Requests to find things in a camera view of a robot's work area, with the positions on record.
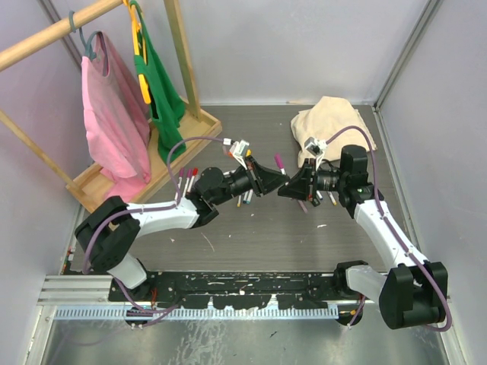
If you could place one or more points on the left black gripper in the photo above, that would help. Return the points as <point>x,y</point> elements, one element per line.
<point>261,179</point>

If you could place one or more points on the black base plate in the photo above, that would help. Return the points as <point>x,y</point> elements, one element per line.
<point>242,289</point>

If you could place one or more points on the teal cap marker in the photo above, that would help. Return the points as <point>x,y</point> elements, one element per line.
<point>249,197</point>

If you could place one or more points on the beige cloth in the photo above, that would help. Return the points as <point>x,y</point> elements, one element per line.
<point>323,121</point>

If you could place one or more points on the green shirt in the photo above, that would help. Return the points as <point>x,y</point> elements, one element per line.
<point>166,107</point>

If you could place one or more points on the wooden clothes rack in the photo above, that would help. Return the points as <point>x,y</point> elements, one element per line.
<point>197,127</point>

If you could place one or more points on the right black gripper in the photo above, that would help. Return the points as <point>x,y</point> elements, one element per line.
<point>300,187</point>

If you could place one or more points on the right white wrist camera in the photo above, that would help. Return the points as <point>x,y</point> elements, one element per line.
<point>317,148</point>

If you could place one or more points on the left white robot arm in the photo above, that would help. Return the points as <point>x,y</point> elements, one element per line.
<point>107,234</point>

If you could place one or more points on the red cap marker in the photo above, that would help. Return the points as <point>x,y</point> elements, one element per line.
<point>195,172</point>

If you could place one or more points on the pink pen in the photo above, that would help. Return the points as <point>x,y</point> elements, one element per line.
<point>303,207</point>

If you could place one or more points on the yellow clothes hanger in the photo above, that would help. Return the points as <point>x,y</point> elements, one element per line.
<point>139,48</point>

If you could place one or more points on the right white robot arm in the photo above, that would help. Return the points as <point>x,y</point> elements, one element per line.
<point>367,207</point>

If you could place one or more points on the slotted cable duct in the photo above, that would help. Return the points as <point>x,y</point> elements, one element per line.
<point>126,312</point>

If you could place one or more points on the pink shirt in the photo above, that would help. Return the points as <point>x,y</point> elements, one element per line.
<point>115,119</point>

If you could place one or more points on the purple cap marker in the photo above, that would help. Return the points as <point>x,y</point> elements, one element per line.
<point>279,163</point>

